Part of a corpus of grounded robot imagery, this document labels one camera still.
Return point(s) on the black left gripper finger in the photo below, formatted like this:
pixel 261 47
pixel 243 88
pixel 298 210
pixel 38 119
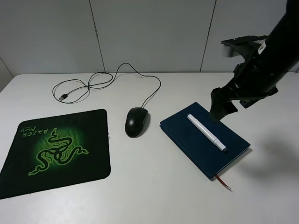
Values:
pixel 227 108
pixel 216 98

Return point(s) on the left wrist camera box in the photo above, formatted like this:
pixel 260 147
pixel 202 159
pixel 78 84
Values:
pixel 243 46

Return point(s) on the dark blue hardcover notebook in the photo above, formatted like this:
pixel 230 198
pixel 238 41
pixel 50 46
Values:
pixel 208 158

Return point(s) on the white marker pen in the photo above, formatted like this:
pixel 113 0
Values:
pixel 207 133

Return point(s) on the black green Razer mouse pad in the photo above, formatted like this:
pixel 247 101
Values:
pixel 54 152

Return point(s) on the black wired computer mouse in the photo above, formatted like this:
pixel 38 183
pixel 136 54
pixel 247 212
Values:
pixel 135 121

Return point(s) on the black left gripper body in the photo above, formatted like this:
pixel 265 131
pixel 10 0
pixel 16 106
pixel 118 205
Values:
pixel 255 79

